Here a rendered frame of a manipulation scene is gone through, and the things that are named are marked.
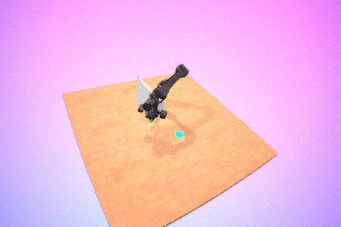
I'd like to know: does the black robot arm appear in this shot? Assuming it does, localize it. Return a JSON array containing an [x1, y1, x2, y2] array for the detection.
[[142, 64, 189, 120]]

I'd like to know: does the cyan circle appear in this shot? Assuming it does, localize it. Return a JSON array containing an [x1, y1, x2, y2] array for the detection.
[[175, 132, 183, 138]]

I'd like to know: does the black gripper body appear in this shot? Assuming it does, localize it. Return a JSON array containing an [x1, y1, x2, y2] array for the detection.
[[137, 104, 167, 119]]

